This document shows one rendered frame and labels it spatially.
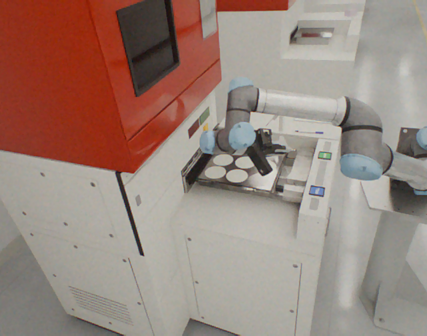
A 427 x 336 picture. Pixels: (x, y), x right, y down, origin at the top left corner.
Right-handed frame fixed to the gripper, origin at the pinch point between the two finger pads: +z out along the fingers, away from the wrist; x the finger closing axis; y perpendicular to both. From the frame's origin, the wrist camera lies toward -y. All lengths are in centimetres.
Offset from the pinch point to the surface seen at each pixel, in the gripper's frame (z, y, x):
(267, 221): 4.8, -21.8, 24.1
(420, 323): 103, -80, 34
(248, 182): 3.6, -2.9, 30.4
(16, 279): -80, -24, 191
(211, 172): -6.1, 6.1, 44.3
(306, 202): 8.9, -18.3, 4.4
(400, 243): 76, -39, 15
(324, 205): 12.7, -20.7, 0.0
